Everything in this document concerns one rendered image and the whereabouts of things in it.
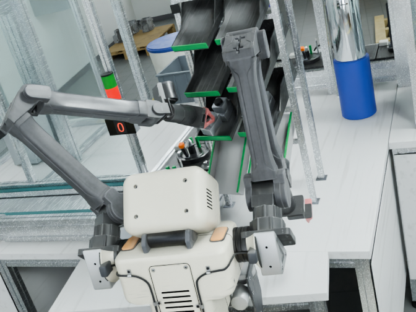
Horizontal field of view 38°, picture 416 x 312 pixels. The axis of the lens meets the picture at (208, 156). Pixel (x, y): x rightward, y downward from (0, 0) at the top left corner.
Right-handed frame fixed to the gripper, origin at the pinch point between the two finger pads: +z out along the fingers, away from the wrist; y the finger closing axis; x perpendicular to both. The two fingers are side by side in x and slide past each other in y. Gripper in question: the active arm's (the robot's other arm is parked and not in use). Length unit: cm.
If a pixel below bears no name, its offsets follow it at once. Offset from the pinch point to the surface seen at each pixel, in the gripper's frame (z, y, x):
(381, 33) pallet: 449, 151, -111
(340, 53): 81, -1, -36
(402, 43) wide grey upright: 118, -12, -48
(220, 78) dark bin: 1.0, -2.0, -13.5
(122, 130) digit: 6.8, 46.9, 10.7
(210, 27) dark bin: -5.9, 0.0, -28.9
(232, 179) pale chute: 14.2, -4.0, 19.8
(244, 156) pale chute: 13.4, -7.8, 11.1
